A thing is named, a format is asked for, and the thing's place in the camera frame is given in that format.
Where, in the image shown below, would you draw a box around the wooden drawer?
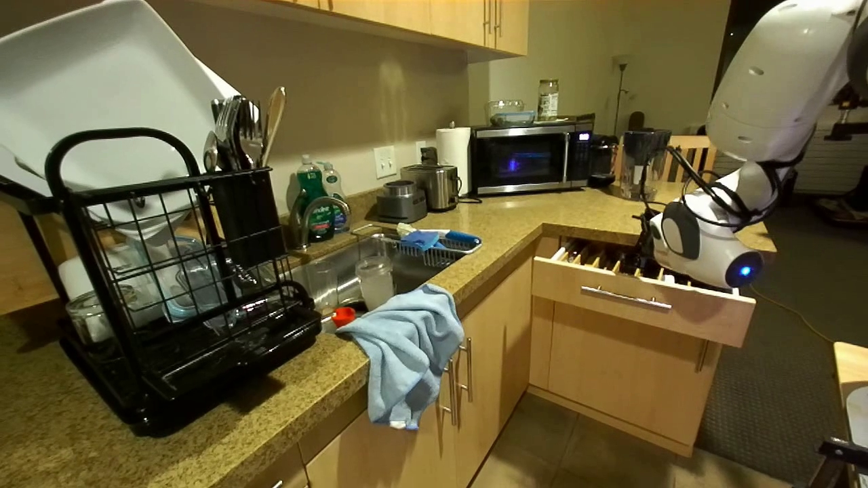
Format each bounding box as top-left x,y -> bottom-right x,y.
534,239 -> 757,348

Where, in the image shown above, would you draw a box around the silver toaster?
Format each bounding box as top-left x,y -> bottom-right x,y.
403,167 -> 460,213

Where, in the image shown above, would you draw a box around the black dish rack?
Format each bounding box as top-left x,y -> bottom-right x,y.
45,129 -> 320,436

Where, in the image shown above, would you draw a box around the glass jar on microwave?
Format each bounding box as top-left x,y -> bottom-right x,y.
537,80 -> 560,119

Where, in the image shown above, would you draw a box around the blue dish towel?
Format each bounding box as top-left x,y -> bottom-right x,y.
340,285 -> 464,431

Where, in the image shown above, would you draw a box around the lower cabinet door under sink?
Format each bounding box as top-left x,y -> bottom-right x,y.
301,257 -> 533,488

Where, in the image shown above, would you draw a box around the white wall outlet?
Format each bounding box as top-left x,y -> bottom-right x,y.
372,148 -> 400,179

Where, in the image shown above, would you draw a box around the green dish soap bottle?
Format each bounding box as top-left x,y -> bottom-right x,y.
290,156 -> 347,245

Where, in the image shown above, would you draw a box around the white paper towel roll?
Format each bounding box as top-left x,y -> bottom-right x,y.
437,126 -> 472,195

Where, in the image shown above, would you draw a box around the black microwave oven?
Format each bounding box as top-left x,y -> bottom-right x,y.
471,126 -> 594,195

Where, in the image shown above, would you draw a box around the black coffee maker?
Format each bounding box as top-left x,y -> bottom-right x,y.
621,129 -> 671,202

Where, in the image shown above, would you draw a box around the kitchen sink faucet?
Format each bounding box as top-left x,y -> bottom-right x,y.
300,195 -> 350,249

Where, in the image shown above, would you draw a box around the red small object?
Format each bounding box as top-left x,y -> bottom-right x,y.
331,308 -> 355,328

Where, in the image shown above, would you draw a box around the upper wooden cabinets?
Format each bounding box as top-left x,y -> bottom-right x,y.
224,0 -> 529,57

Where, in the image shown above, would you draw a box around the white plate in rack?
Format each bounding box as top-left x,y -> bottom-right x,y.
0,0 -> 236,195

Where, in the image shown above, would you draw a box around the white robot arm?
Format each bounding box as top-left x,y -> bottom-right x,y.
652,0 -> 867,287

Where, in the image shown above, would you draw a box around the lower cabinet door below drawer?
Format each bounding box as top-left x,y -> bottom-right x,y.
529,298 -> 722,457

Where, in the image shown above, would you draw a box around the wooden spoon in rack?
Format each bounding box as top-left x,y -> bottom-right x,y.
259,84 -> 288,168

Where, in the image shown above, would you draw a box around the blue sponge cloth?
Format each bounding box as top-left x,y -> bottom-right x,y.
400,230 -> 484,256

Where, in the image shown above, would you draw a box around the glass cup in sink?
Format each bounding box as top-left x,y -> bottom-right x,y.
355,239 -> 395,310

